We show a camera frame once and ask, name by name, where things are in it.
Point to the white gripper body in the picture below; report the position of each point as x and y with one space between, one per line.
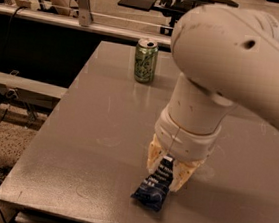
186 143

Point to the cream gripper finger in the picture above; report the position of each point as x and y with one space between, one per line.
182 171
155 153

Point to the dark blue rxbar wrapper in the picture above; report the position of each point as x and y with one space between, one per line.
153 190

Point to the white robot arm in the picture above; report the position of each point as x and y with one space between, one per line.
227 57

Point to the green soda can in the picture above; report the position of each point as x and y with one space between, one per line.
146 54

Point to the black office chair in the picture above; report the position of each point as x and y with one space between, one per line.
174 9

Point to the left metal rail bracket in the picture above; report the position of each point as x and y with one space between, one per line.
85 17

